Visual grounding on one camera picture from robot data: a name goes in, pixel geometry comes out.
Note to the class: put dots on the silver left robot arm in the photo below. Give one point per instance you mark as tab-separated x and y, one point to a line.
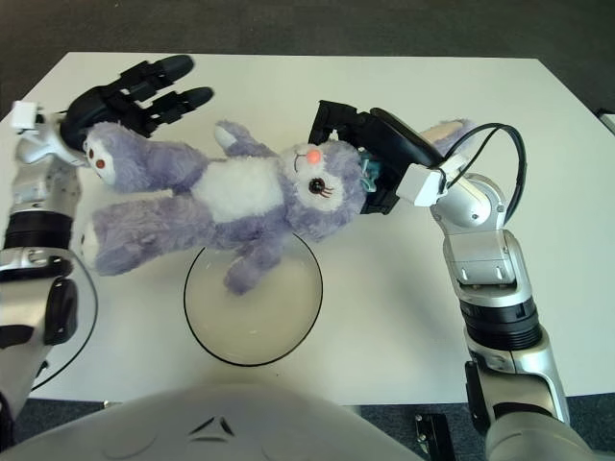
29	187

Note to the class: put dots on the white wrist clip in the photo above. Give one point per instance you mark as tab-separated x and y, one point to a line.
24	115
423	185

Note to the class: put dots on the white furniture corner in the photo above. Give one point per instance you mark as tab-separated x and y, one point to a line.
606	120

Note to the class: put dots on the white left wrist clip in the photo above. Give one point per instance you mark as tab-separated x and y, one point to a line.
24	115

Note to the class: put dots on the grey robot torso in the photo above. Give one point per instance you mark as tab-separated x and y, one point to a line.
240	422

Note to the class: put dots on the white plate with black rim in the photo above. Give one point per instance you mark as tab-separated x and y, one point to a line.
269	326

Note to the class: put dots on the purple plush bunny doll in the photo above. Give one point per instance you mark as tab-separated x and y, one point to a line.
240	192

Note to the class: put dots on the black metal bracket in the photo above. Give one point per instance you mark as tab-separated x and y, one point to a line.
432	437

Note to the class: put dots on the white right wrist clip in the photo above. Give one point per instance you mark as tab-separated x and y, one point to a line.
423	185

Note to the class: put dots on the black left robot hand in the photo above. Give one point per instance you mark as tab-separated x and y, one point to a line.
91	108

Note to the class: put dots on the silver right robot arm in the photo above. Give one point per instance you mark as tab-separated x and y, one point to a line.
485	259

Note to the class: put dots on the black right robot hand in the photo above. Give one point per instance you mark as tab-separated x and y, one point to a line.
399	139

